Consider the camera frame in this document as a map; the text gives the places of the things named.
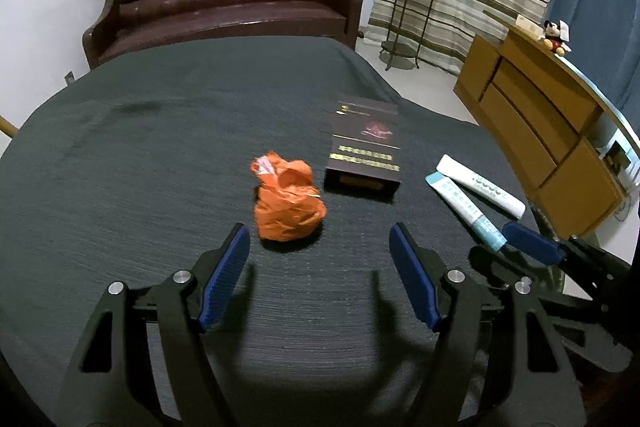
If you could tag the dark brown carton box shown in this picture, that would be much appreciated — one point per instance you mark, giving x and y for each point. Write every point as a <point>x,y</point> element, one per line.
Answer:
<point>365,132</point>

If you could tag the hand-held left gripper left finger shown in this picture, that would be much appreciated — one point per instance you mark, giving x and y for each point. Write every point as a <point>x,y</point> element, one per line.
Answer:
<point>225,277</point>

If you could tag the wooden stick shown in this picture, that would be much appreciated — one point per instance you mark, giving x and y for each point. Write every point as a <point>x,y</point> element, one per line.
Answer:
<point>7,127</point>

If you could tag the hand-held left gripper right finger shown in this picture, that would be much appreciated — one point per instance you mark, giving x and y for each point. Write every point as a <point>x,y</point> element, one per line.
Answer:
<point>412,277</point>

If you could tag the orange plastic bag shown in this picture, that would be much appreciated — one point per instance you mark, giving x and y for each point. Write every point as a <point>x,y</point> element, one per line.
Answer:
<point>287,207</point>

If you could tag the mouse plush toy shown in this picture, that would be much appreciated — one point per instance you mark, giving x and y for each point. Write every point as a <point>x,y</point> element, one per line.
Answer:
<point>555,38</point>

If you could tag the small beige box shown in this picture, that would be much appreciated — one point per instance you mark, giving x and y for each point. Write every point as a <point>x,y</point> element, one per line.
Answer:
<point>529,27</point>

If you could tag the wooden cabinet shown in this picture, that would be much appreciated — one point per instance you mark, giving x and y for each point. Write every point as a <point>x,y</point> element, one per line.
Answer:
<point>530,122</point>

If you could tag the blue white tube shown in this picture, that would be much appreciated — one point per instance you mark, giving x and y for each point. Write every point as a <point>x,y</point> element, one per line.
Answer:
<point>465,207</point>

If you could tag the black metal plant stand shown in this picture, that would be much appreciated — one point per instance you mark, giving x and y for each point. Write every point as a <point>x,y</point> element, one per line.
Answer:
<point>412,2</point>

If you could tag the small framed picture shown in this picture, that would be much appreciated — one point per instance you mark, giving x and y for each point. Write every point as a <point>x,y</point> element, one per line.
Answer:
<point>617,154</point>

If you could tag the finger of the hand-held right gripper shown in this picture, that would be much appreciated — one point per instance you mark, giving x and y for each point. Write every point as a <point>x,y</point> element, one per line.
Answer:
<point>530,243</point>
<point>500,264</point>

